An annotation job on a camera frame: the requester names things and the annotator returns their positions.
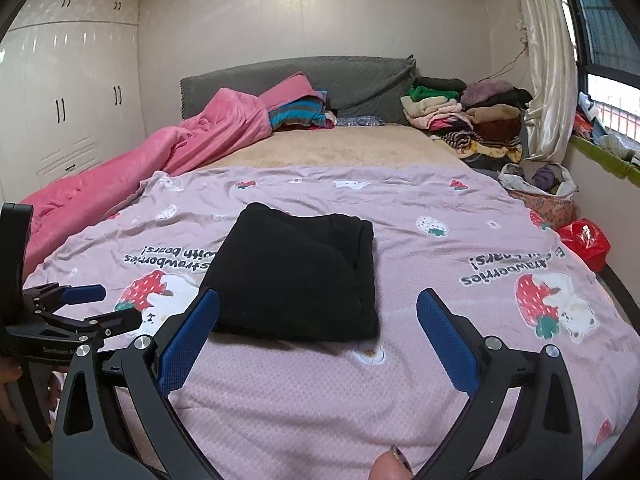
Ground left hand painted nails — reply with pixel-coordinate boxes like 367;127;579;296
0;358;64;426

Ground beige mattress cover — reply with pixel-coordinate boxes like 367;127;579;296
205;125;463;169

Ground white wardrobe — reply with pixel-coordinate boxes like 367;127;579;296
1;0;145;202

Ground black printed t-shirt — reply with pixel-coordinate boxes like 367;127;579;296
201;203;380;342

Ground floral laundry basket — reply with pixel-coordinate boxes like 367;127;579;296
498;160;578;229

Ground right hand thumb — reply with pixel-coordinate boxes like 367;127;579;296
368;445;413;480

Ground grey padded headboard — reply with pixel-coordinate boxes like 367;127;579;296
180;55;416;124

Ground cream satin curtain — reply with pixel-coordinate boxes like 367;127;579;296
520;0;578;162

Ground pile of folded clothes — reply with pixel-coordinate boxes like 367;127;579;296
400;77;533;171

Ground striped colourful folded cloth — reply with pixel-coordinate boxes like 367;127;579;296
269;91;336;130

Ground pink plush blanket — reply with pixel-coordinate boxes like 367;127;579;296
22;73;326;278

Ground lilac strawberry print bedsheet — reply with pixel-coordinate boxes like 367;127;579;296
27;167;639;479

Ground window with grille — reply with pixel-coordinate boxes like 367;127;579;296
561;0;639;145

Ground red plastic bag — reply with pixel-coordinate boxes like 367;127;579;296
556;218;611;273

